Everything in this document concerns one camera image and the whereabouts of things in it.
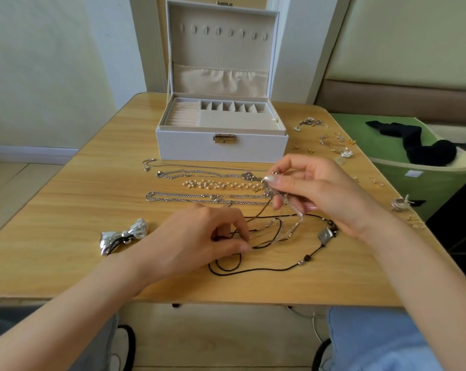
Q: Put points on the small earrings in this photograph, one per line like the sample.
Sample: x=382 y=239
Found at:
x=310 y=121

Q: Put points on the beige padded wall panel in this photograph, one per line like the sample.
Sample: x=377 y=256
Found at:
x=403 y=42

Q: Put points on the black cloth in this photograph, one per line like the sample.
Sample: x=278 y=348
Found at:
x=422 y=147

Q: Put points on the person's left forearm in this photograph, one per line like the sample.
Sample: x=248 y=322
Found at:
x=63 y=320

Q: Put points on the person's right hand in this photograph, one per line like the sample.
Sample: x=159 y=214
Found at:
x=326 y=193

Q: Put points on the person's right forearm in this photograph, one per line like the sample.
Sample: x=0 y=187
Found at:
x=426 y=297

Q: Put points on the person's left hand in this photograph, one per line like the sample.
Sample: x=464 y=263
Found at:
x=194 y=243

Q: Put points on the white jewelry box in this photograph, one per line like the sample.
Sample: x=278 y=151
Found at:
x=220 y=42

